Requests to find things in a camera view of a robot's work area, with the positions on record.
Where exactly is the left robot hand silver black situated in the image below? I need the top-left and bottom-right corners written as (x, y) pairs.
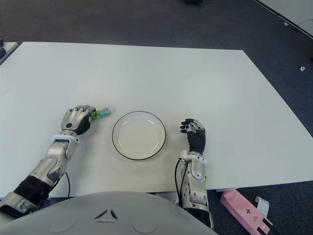
top-left (60, 104), bottom-right (96, 136)

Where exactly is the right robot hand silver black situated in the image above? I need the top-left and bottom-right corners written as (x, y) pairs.
top-left (179, 118), bottom-right (207, 155)

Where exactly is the green candy pack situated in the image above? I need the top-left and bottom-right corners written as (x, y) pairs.
top-left (90, 106), bottom-right (115, 122)

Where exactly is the white plate with black rim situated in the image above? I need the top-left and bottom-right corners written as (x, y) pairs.
top-left (112, 111), bottom-right (168, 162)

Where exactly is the pink cardboard box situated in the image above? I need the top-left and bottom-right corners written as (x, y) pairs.
top-left (220, 188), bottom-right (274, 235)

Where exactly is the white paper strip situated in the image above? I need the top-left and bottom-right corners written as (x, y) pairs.
top-left (254, 195), bottom-right (270, 216)

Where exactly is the white side table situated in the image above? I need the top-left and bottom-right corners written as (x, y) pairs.
top-left (0, 42), bottom-right (18, 66)

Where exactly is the grey robot torso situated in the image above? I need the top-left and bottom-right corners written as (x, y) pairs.
top-left (0, 191), bottom-right (218, 235)

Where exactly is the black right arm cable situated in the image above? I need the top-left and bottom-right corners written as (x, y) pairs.
top-left (174, 159), bottom-right (189, 205)

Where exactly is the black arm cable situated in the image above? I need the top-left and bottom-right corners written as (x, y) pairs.
top-left (47, 171), bottom-right (71, 198)
top-left (174, 159), bottom-right (189, 205)

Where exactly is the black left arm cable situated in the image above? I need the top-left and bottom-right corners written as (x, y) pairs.
top-left (47, 171), bottom-right (71, 198)

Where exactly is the white neighbouring table with cable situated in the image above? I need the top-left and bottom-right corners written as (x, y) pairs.
top-left (254, 0), bottom-right (313, 39)

